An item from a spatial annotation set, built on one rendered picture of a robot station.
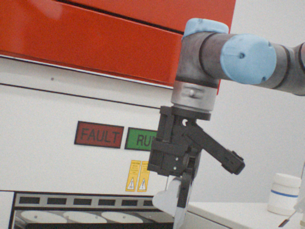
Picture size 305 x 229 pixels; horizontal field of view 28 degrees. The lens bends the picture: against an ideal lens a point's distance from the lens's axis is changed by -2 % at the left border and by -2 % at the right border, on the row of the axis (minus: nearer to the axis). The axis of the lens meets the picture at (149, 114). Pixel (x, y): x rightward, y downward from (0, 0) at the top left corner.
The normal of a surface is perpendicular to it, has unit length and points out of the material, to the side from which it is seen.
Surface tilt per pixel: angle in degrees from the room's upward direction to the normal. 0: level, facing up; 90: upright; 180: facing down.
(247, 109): 90
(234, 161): 89
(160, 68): 90
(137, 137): 90
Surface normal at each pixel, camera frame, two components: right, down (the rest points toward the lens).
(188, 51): -0.87, -0.06
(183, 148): -0.16, 0.03
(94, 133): 0.64, 0.16
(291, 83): 0.24, 0.74
